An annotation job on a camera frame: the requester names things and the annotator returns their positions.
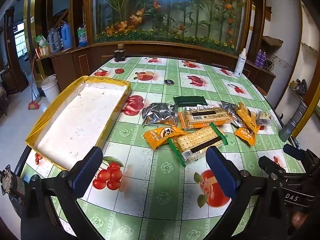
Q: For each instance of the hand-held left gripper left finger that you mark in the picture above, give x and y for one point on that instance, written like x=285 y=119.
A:
x=85 y=175

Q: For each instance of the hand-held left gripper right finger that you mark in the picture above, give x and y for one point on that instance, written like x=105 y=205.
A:
x=222 y=175

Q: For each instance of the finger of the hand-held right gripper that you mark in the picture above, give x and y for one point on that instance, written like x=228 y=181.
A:
x=268 y=164
x=291 y=150

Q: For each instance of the green-ended cracker packet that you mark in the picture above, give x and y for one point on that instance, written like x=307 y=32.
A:
x=195 y=140

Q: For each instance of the orange-ended cracker packet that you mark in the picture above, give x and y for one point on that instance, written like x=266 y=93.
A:
x=212 y=120

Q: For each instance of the yellow cardboard tray box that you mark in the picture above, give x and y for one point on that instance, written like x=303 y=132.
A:
x=75 y=120

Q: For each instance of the small silver foil packet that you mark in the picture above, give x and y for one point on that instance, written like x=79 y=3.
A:
x=228 y=110

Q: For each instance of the dark green snack packet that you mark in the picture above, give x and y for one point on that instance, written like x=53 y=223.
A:
x=188 y=100

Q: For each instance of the large silver foil packet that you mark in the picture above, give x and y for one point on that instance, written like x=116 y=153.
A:
x=160 y=113

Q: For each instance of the person's right hand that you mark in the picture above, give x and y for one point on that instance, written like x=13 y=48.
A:
x=298 y=218

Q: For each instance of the grey corrugated pipe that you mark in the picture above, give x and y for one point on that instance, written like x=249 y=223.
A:
x=292 y=122

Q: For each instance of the small brown snack packet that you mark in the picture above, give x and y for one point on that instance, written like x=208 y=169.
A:
x=265 y=118

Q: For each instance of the pile of small candies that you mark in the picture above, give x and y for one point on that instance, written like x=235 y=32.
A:
x=200 y=107

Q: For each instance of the small electric motor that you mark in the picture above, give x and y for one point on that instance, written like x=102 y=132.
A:
x=7 y=181

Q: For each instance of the red broom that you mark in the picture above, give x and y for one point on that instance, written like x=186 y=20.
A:
x=33 y=105

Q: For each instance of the white plastic bucket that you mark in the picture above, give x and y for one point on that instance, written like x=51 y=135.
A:
x=51 y=90

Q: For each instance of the purple bottle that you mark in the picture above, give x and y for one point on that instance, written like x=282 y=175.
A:
x=263 y=60
x=258 y=58

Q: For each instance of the white spray bottle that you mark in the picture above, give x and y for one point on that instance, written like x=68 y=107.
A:
x=239 y=66

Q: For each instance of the dark bottle cap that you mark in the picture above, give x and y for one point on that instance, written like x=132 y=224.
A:
x=169 y=82

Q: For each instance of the brown wooden cabinet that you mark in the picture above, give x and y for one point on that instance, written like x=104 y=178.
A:
x=82 y=60

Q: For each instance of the dark glass jar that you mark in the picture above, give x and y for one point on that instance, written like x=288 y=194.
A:
x=120 y=55

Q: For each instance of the yellow and red carton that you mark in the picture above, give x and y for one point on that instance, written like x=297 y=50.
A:
x=43 y=52

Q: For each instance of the grey thermos flask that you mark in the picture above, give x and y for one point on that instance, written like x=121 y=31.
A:
x=53 y=40

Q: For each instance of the blue thermos flask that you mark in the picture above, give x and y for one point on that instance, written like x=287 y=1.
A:
x=65 y=36

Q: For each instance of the green and white bag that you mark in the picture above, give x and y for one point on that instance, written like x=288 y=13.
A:
x=41 y=40

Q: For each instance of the barred window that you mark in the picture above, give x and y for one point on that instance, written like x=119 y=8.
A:
x=20 y=40

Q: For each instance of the glass case with artificial flowers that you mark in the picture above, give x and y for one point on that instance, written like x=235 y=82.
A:
x=175 y=17

